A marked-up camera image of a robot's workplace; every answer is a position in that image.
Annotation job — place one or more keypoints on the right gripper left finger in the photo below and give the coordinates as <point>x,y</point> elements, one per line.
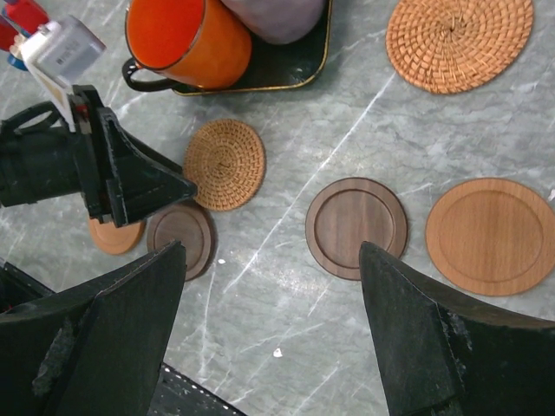
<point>96,348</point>

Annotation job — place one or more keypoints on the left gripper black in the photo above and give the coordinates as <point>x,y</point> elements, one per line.
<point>121,179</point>

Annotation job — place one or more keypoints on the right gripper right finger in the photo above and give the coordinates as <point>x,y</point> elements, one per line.
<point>441,352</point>

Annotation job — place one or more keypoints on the woven rattan coaster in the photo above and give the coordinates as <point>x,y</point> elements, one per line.
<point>226,160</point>
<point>448,47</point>

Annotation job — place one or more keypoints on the light wood coaster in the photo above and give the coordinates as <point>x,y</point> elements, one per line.
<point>492,237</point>
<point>115,240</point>

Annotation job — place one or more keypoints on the orange mug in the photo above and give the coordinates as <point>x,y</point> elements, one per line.
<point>197,43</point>

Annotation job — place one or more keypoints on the black serving tray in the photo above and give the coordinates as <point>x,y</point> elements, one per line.
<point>279,67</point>

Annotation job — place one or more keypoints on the colourful toy block figure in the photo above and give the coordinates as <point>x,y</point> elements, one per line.
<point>19,21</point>

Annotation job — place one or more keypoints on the lilac mug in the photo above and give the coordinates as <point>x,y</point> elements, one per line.
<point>277,21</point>

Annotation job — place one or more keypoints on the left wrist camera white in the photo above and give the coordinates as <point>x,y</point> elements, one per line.
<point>57,55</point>

